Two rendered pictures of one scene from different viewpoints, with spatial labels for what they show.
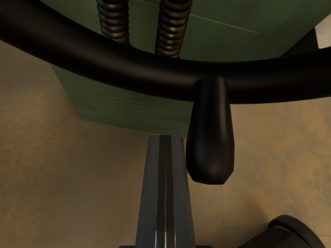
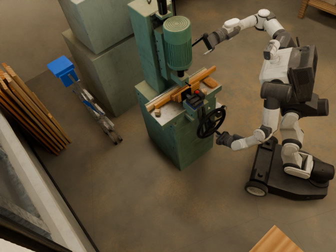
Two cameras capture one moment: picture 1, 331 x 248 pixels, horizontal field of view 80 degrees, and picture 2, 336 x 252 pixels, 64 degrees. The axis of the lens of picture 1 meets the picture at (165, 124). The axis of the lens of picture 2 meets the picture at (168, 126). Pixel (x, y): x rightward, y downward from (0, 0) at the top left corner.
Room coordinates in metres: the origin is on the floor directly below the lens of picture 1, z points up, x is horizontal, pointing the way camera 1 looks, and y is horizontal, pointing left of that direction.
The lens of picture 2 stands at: (-1.04, 0.48, 2.48)
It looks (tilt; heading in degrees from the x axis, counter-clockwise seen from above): 54 degrees down; 354
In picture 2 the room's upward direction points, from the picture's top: 10 degrees counter-clockwise
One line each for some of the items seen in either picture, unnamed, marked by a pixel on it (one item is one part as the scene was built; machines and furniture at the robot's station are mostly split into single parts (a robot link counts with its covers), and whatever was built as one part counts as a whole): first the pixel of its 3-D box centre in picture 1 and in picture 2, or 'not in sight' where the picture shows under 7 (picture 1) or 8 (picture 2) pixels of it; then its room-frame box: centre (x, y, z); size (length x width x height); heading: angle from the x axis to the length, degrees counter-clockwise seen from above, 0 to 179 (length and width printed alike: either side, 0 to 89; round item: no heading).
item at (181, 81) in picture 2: not in sight; (179, 78); (0.41, 0.16, 1.03); 0.14 x 0.07 x 0.09; 23
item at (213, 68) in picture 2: not in sight; (186, 86); (0.40, 0.12, 0.92); 0.62 x 0.02 x 0.04; 113
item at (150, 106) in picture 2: not in sight; (177, 89); (0.39, 0.19, 0.92); 0.60 x 0.02 x 0.05; 113
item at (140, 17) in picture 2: not in sight; (156, 47); (0.65, 0.27, 1.16); 0.22 x 0.22 x 0.72; 23
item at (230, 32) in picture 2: not in sight; (227, 33); (0.43, -0.20, 1.31); 0.11 x 0.11 x 0.11; 23
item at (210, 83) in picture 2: not in sight; (210, 81); (0.39, -0.08, 0.91); 0.12 x 0.09 x 0.03; 23
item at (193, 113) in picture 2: not in sight; (195, 105); (0.20, 0.11, 0.91); 0.15 x 0.14 x 0.09; 113
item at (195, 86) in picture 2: not in sight; (188, 91); (0.33, 0.12, 0.94); 0.21 x 0.01 x 0.08; 113
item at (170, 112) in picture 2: not in sight; (188, 102); (0.28, 0.14, 0.87); 0.61 x 0.30 x 0.06; 113
